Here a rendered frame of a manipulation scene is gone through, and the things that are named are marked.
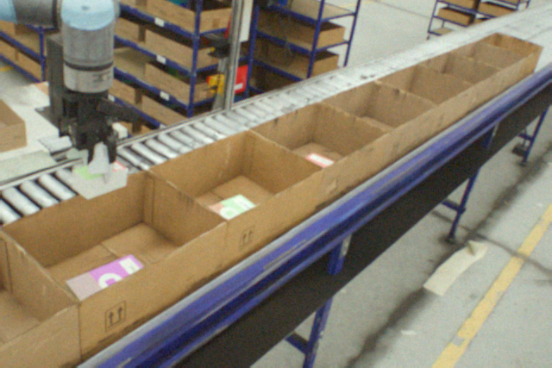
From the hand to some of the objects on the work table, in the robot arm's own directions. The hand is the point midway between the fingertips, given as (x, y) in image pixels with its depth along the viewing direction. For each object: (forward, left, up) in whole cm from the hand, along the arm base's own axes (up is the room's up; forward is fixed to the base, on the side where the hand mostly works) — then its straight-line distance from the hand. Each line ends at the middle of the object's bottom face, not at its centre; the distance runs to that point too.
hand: (99, 170), depth 117 cm
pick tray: (-100, +17, -47) cm, 112 cm away
